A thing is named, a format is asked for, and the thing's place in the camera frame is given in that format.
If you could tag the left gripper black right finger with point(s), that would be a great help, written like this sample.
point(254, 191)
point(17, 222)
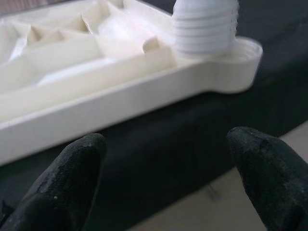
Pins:
point(274, 183)

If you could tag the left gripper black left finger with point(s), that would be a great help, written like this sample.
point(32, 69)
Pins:
point(57, 190)

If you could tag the white plastic table top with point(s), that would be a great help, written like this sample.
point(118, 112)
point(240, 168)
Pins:
point(96, 91)

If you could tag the white plastic table leg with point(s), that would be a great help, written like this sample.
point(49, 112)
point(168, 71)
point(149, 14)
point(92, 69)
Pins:
point(204, 26)

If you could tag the black tablecloth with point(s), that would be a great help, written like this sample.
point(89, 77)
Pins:
point(168, 144)

